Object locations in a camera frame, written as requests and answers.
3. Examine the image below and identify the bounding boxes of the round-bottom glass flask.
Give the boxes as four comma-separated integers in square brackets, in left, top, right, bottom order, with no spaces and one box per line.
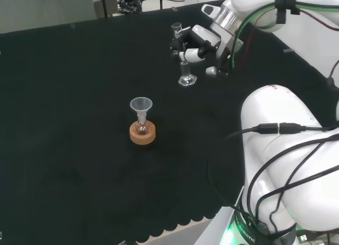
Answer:
[134,117,150,136]

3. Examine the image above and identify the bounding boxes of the clear graduated cylinder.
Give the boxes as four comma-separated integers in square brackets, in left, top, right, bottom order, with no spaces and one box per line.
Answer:
[171,22,198,88]

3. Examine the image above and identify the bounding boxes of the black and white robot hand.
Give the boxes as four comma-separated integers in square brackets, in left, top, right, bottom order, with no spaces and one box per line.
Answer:
[169,24,222,64]

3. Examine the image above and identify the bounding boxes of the green cable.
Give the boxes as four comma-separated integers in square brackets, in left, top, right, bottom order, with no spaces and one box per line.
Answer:
[229,1,339,71]

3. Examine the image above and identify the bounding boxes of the pale board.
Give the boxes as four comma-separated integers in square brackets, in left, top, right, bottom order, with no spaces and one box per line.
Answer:
[0,0,96,34]

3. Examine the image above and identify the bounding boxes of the clear plastic funnel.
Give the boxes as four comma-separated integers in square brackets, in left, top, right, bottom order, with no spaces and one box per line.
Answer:
[129,97,154,124]

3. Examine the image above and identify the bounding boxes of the cork ring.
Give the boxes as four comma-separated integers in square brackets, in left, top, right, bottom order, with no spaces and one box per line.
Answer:
[129,121,157,146]

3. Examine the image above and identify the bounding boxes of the metal wrist camera mount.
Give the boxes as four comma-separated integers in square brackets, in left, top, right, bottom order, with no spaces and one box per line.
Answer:
[205,37,245,79]

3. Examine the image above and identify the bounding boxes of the black cable bundle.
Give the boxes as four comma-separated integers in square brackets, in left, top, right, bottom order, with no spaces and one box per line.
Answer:
[115,0,141,13]

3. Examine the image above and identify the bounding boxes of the black cable with connector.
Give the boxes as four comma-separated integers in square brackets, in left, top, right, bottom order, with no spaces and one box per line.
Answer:
[222,122,339,143]

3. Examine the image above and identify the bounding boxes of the black bench cloth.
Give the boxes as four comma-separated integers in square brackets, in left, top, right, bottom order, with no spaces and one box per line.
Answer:
[0,0,339,245]

